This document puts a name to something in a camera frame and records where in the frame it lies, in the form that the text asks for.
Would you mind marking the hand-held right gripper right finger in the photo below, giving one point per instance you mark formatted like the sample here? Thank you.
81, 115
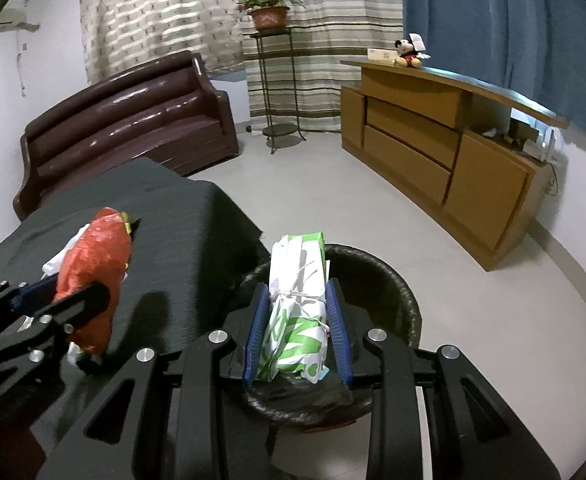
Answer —
337, 340

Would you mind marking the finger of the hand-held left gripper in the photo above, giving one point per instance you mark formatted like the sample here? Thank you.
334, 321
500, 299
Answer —
30, 294
80, 305

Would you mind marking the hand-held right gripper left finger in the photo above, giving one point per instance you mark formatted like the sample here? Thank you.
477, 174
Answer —
253, 340

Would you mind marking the red plastic bag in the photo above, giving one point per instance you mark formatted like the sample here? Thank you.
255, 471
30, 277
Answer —
95, 265

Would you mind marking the green and white paper bag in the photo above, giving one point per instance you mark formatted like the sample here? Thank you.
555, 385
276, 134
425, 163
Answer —
295, 305

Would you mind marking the black trash bin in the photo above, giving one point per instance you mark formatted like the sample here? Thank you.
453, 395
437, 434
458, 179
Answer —
388, 290

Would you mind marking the dark grey table cloth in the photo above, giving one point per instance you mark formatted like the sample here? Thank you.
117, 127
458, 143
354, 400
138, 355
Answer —
173, 220

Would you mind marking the brown leather sofa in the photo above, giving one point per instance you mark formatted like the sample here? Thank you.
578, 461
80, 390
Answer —
123, 120

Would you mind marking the black metal plant stand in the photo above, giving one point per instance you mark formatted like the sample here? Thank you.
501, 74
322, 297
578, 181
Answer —
279, 132

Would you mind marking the wooden cabinet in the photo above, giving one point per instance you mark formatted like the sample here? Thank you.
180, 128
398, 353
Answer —
488, 195

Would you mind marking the white air conditioner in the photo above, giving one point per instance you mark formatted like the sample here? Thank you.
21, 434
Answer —
15, 22

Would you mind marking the white device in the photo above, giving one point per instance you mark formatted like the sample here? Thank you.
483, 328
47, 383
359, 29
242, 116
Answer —
543, 147

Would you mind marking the tissue box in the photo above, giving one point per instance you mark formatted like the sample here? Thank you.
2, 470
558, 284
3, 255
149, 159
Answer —
380, 55

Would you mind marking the mouse plush toy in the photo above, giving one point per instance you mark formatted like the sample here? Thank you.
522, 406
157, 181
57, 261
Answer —
409, 52

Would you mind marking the striped curtain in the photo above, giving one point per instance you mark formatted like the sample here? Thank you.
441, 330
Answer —
333, 35

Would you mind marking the beige patterned curtain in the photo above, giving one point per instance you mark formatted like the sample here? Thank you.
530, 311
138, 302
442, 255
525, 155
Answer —
163, 10

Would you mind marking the potted plant in terracotta pot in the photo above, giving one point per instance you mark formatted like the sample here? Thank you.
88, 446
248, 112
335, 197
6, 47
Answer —
269, 15

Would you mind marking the blue curtain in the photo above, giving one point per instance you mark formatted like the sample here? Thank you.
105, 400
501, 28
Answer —
498, 20

